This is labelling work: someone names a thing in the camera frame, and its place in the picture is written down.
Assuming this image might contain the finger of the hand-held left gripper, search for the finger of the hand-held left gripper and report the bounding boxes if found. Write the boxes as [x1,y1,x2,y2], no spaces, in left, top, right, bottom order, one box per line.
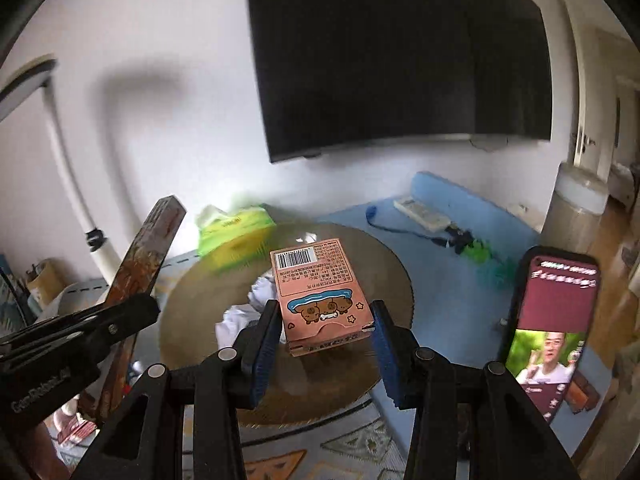
[0,294,161,368]

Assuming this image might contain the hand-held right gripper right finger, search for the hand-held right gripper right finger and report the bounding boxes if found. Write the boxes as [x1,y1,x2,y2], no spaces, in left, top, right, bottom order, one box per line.
[369,299,583,480]

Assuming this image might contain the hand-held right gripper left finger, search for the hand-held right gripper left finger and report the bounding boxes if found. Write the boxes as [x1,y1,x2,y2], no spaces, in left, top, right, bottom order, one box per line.
[72,299,284,480]

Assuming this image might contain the round woven basket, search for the round woven basket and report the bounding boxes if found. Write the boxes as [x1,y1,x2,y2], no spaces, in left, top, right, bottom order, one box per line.
[160,222,416,428]

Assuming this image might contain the long brown snack box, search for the long brown snack box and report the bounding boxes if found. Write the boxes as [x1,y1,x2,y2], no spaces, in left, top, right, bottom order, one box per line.
[95,195,187,423]

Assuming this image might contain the pink cartoon print box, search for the pink cartoon print box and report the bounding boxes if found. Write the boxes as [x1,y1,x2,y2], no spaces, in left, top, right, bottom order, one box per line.
[270,236,377,358]

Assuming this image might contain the red snack packet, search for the red snack packet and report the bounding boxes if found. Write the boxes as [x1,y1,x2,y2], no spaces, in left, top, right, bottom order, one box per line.
[55,417,98,443]

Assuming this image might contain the small cardboard box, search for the small cardboard box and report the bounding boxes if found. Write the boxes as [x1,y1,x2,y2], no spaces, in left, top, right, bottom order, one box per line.
[27,258,66,306]

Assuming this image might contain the patterned rug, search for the patterned rug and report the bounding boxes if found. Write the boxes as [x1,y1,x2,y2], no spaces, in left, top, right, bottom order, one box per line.
[45,247,411,480]

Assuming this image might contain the blue mat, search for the blue mat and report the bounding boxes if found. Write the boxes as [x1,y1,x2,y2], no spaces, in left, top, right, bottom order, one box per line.
[320,171,613,471]

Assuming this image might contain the green tissue pack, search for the green tissue pack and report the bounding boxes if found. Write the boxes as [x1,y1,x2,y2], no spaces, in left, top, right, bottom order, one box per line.
[195,203,276,273]

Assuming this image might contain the green toy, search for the green toy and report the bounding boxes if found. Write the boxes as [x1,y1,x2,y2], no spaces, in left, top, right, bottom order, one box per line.
[462,239,516,286]

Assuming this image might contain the white floor lamp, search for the white floor lamp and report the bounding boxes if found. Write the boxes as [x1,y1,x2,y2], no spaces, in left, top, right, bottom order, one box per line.
[0,55,123,291]

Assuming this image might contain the black smartphone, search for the black smartphone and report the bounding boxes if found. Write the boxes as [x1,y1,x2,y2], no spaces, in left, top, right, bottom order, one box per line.
[502,246,600,426]

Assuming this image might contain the brown wooden object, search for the brown wooden object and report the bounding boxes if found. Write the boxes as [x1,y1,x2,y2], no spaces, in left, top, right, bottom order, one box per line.
[565,375,601,413]

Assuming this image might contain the beige cylindrical appliance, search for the beige cylindrical appliance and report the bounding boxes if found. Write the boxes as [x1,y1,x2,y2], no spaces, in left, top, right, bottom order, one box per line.
[540,160,611,261]

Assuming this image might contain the white door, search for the white door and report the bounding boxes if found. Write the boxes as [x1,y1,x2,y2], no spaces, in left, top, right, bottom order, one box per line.
[570,25,621,181]

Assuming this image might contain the black wall television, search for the black wall television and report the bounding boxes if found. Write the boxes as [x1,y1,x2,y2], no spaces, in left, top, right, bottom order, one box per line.
[244,0,553,163]

